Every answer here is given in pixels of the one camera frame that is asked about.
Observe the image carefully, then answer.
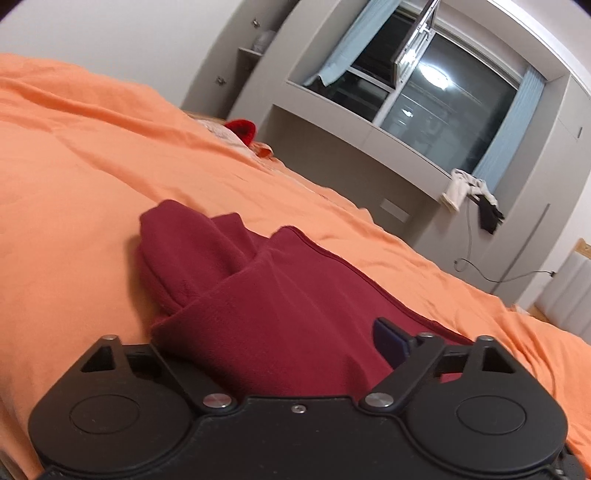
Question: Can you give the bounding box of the pale patterned cloth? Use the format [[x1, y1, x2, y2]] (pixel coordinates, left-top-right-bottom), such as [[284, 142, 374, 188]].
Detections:
[[182, 110, 278, 164]]

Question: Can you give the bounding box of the black cloth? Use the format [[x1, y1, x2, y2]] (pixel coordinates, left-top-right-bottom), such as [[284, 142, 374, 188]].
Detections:
[[471, 182, 505, 234]]

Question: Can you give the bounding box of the orange blanket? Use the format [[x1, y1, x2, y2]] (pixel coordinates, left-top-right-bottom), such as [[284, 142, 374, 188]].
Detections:
[[0, 53, 591, 480]]

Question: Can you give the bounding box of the window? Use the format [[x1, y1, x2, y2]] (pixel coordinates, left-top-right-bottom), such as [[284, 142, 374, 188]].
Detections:
[[323, 0, 522, 174]]

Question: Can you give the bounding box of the dark red garment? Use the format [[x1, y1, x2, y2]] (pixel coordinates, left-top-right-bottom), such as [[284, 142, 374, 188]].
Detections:
[[137, 199, 476, 400]]

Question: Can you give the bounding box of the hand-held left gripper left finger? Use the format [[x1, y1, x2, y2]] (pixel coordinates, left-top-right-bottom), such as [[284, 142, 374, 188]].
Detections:
[[79, 335, 238, 413]]

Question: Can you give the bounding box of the light blue curtain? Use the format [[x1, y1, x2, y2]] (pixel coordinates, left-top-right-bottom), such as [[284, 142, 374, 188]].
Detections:
[[302, 0, 393, 87], [473, 67, 546, 195]]

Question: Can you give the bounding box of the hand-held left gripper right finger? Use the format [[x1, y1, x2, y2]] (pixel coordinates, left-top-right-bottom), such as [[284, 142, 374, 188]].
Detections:
[[360, 318, 525, 413]]

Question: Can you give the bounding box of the black cable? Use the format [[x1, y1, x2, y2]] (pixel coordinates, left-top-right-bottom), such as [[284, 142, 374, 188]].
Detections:
[[455, 203, 559, 282]]

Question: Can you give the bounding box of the grey padded wooden headboard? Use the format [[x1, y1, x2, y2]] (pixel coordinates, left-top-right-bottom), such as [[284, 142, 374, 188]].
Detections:
[[531, 237, 591, 335]]

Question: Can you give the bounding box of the red plush item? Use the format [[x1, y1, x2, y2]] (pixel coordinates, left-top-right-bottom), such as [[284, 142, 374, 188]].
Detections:
[[225, 119, 258, 147]]

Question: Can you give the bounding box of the pale round jar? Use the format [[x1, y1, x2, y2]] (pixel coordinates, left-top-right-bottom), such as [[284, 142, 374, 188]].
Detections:
[[252, 30, 278, 52]]

